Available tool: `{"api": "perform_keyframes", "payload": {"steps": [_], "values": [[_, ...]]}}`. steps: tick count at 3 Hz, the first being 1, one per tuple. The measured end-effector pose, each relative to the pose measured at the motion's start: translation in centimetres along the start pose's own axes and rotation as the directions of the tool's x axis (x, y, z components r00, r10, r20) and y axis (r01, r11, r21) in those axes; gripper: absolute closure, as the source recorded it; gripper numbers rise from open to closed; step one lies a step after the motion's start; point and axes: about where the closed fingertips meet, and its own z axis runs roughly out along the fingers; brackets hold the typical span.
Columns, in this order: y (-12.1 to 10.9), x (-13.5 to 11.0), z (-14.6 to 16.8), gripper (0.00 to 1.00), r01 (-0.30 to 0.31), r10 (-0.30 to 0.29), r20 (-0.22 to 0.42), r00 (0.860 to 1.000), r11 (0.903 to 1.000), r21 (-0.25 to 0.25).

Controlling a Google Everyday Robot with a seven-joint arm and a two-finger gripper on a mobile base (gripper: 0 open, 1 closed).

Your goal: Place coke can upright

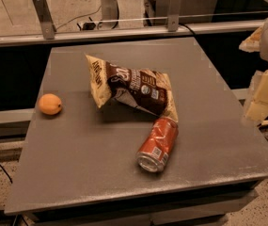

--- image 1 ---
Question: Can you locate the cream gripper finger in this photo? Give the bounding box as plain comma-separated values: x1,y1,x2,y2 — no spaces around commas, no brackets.
239,26,262,53
244,70,268,122

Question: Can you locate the red coke can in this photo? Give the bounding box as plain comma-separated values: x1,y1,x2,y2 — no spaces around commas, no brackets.
136,117,179,172

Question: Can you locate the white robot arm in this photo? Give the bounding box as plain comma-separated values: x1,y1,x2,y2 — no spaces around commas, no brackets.
239,18,268,124

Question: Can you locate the brown chip bag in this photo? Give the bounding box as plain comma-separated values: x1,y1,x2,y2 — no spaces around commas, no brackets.
86,55,179,122

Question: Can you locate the grey table base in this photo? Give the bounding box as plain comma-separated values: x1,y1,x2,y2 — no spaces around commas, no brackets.
30,182,258,226

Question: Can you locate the orange fruit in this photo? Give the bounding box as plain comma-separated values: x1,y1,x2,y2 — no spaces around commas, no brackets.
38,93,62,115

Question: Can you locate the horizontal metal rail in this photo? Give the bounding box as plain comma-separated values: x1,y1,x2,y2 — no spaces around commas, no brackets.
0,20,264,47

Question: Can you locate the right metal bracket post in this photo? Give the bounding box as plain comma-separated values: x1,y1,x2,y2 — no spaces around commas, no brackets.
167,0,181,32

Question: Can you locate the metal bracket post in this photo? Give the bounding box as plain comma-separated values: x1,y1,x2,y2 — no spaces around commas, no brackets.
167,0,181,32
32,0,56,40

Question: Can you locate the left metal bracket post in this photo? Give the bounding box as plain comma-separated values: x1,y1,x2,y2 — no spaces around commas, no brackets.
32,0,56,40

